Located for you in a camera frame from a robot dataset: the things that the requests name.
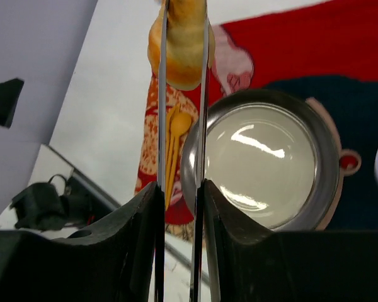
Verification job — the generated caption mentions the yellow plastic spoon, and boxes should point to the yellow plastic spoon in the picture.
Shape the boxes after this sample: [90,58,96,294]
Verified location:
[169,112,192,204]

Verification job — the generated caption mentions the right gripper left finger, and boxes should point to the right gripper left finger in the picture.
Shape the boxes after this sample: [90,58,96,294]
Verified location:
[0,182,164,301]

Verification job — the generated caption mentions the striped twisted bread roll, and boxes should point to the striped twisted bread roll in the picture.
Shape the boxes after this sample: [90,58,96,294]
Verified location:
[147,0,215,91]

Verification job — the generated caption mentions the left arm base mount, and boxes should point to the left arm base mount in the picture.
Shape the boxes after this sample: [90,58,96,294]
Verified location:
[10,172,120,232]

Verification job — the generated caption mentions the round metal plate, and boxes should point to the round metal plate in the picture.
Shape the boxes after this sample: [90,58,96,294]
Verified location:
[180,88,340,232]

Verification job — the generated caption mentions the red patterned cloth mat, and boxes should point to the red patterned cloth mat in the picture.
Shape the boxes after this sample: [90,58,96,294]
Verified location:
[134,0,378,243]

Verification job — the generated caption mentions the metal tongs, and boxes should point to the metal tongs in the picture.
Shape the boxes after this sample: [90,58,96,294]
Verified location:
[157,1,211,301]

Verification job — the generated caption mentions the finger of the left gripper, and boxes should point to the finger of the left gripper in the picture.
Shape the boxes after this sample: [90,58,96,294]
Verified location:
[0,78,25,128]

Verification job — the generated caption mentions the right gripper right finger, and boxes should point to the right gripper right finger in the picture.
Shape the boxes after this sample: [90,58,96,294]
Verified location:
[204,181,378,301]

